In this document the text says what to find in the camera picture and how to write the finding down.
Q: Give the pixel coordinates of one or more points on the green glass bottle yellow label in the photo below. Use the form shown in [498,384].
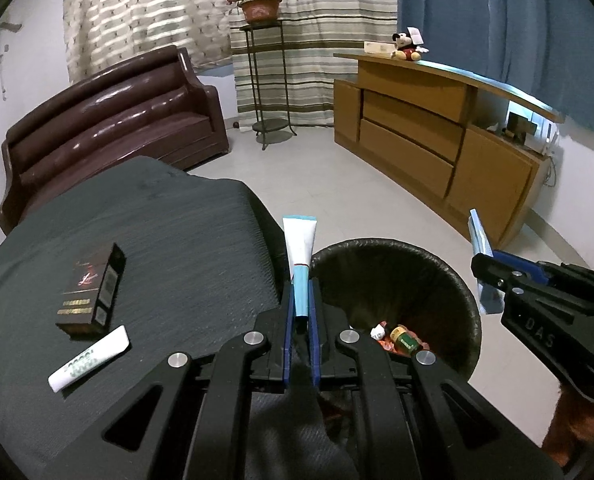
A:
[404,341]

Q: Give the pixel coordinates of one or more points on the dark brown leather sofa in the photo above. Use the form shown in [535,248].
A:
[153,105]

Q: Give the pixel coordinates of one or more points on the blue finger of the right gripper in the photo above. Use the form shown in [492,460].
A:
[489,271]
[532,269]

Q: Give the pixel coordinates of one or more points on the knotted white paper roll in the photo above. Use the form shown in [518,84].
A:
[378,332]

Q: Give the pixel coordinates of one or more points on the wooden sideboard cabinet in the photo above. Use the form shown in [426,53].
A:
[433,129]

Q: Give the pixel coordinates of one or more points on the small cardboard box on sideboard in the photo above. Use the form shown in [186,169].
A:
[385,49]

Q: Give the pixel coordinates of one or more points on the dark grey tablecloth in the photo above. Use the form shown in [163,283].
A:
[203,259]

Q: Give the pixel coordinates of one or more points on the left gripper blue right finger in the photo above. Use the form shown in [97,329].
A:
[414,417]

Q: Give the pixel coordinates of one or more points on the black metal plant stand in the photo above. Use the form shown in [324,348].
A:
[267,65]

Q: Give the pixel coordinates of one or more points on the white green small tube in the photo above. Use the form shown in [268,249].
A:
[96,355]

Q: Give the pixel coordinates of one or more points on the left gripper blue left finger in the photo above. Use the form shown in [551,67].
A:
[187,418]

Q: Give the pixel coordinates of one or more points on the black wicker trash bin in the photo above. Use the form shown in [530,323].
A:
[380,279]

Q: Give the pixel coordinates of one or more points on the white router on sideboard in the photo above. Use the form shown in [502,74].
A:
[545,137]

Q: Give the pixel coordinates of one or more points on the white blue toothpaste tube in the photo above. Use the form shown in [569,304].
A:
[299,234]

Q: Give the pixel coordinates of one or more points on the Mickey Mouse plush toy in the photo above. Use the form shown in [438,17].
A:
[408,45]

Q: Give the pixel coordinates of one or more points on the dark cigarette carton box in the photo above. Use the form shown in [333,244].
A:
[86,305]

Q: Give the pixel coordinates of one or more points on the patterned sheer curtain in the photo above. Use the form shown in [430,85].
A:
[101,33]

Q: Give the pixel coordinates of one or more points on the striped beige curtain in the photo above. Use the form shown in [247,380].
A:
[319,35]

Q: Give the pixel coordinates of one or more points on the orange plastic bag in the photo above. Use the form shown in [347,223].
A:
[387,344]

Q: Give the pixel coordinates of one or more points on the blue curtain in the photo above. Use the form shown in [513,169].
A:
[542,47]

